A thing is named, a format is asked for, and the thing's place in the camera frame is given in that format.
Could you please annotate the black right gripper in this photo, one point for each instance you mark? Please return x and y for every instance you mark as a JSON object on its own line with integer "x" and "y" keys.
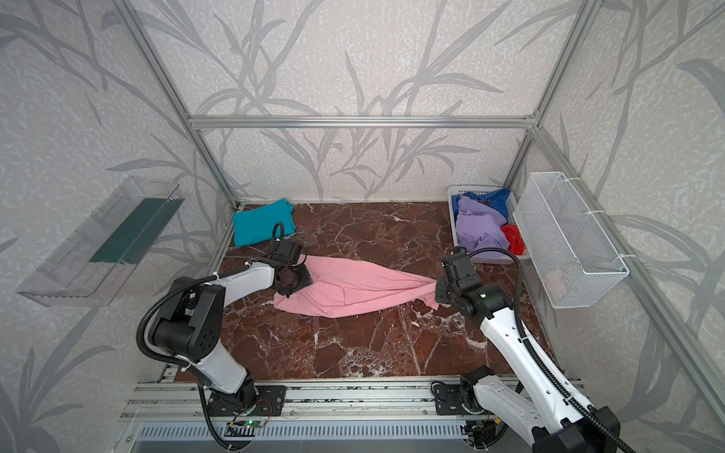
{"x": 445, "y": 290}

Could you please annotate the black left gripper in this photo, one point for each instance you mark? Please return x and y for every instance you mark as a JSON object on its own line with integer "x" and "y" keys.
{"x": 297, "y": 277}

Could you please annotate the pink t-shirt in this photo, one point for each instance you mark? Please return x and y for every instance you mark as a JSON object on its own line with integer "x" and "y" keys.
{"x": 343, "y": 288}

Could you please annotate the purple t-shirt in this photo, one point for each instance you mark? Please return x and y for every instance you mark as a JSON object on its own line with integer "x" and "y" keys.
{"x": 478, "y": 226}

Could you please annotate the white plastic laundry basket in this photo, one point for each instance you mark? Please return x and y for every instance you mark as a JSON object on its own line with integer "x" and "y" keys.
{"x": 511, "y": 202}

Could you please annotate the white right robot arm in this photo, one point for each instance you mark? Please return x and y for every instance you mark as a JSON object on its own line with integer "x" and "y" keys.
{"x": 550, "y": 414}

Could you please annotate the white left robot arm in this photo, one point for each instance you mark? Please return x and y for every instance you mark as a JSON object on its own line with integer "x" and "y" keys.
{"x": 184, "y": 326}

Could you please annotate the folded teal t-shirt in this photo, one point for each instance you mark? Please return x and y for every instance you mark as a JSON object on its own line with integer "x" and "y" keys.
{"x": 256, "y": 226}

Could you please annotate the red t-shirt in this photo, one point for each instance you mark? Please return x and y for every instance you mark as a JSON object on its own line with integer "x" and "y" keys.
{"x": 513, "y": 237}

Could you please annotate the blue t-shirt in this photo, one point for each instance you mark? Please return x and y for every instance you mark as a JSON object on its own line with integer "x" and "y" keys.
{"x": 496, "y": 200}

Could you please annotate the white wire mesh basket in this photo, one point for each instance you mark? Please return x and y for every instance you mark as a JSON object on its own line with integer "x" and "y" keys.
{"x": 574, "y": 258}

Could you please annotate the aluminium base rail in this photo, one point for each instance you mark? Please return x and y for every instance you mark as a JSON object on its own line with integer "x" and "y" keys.
{"x": 354, "y": 410}

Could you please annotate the clear acrylic wall shelf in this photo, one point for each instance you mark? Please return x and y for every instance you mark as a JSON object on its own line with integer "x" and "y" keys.
{"x": 90, "y": 268}

